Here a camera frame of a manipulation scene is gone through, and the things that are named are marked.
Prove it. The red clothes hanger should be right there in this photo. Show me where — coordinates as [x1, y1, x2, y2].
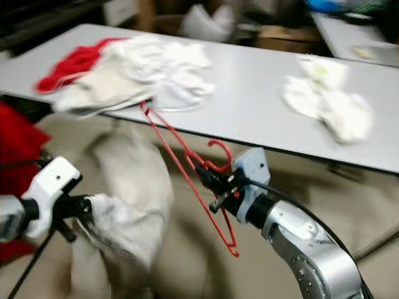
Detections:
[140, 99, 241, 259]

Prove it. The off-white garment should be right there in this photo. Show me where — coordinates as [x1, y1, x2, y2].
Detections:
[67, 126, 175, 299]

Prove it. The red shirt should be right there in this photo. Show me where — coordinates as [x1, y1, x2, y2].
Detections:
[0, 102, 39, 263]

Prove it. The white folding table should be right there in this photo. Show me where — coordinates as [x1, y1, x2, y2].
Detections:
[0, 23, 399, 176]

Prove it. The white clothes pile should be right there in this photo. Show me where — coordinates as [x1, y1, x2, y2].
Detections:
[100, 34, 217, 113]

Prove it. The beige cloth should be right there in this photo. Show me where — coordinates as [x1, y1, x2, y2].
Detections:
[52, 61, 158, 120]

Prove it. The white printed shirt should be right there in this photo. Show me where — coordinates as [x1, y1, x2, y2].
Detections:
[281, 54, 375, 146]

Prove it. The red cloth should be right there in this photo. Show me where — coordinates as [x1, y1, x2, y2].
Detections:
[37, 37, 130, 95]

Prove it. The white plastic bag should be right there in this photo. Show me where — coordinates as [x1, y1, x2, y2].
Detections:
[178, 3, 233, 43]

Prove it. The white side table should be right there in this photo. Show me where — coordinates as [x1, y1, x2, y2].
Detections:
[312, 9, 399, 63]

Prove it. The blue bundle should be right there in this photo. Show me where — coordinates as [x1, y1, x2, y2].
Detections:
[305, 0, 399, 15]

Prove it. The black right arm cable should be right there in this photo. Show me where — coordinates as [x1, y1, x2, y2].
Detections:
[248, 178, 375, 299]

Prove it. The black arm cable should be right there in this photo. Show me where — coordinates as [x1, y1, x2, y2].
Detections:
[7, 225, 60, 299]
[248, 178, 375, 299]

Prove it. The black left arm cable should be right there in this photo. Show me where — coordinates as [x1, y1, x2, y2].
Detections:
[7, 225, 60, 299]

